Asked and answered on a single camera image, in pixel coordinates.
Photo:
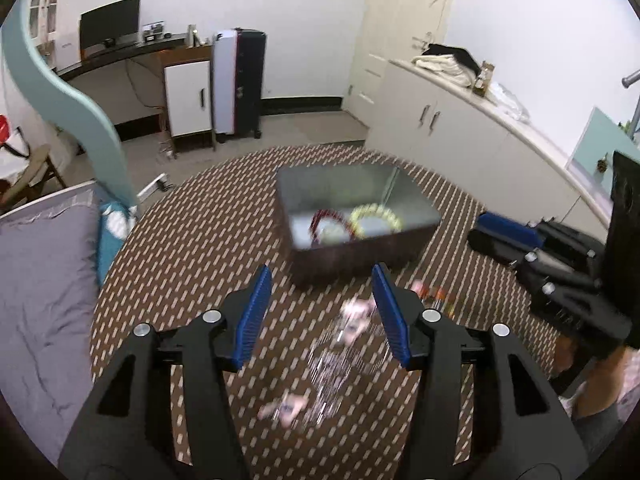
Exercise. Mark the glass bottle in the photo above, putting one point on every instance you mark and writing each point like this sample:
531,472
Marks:
482,82

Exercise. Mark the cream door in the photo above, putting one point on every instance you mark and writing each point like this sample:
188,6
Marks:
395,35

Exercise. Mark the white box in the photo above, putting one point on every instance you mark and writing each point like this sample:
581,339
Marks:
67,50

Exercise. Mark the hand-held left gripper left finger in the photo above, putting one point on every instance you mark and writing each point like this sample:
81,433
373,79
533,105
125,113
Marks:
252,310

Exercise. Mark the black and white suitcase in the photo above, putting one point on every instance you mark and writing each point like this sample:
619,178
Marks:
247,85

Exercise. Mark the teal bunk bed frame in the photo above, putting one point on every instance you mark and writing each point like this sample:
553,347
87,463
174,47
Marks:
75,105

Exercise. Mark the black garment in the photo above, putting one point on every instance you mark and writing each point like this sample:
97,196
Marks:
450,51

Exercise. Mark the white sideboard cabinet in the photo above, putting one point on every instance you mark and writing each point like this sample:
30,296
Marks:
450,130

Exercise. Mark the blue patterned bed sheet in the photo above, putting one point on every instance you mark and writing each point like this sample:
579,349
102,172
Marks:
112,240

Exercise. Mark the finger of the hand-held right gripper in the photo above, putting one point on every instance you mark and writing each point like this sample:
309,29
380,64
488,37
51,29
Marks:
507,225
500,250

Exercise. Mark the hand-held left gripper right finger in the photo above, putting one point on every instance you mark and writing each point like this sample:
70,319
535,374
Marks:
392,310

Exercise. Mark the person's grey clothing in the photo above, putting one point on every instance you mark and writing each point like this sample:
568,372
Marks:
600,430

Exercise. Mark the white glass door cabinet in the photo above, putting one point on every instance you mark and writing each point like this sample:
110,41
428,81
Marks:
45,5

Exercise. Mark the upright desk folders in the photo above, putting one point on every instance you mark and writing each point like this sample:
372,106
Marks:
196,36

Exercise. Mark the grey blanket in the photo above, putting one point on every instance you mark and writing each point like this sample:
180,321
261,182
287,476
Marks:
45,285

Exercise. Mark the person's right forearm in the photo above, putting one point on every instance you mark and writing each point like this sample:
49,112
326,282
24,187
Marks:
605,385

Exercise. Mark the white tote bag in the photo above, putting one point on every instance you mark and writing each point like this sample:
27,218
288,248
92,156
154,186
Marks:
12,160

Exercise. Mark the brown dotted tablecloth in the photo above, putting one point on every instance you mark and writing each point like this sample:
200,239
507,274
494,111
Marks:
200,240

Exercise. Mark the dark wooden desk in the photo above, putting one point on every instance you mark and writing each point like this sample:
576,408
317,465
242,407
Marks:
125,52

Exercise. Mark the pink jewelry piece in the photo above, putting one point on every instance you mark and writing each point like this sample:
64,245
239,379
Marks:
285,407
357,310

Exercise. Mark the white door small cabinet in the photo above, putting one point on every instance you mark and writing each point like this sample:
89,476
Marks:
185,97

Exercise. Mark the metal box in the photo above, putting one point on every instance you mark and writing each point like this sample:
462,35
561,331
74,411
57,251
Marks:
350,260

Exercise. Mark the teal glass panel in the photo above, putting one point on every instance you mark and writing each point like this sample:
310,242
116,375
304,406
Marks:
595,145

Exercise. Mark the wooden chair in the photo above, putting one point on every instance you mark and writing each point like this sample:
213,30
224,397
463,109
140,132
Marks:
35,165

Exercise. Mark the red bag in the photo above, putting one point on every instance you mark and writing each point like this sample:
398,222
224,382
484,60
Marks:
4,127

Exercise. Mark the white clothes pile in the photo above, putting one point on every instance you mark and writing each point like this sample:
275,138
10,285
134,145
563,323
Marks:
445,67

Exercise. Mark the clear plastic bag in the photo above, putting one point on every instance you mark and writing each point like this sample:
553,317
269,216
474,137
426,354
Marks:
510,100

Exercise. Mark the black monitor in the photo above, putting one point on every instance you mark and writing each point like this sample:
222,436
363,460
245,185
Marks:
110,22

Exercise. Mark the grey metal pole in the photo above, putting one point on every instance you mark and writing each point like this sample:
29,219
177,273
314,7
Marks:
631,79

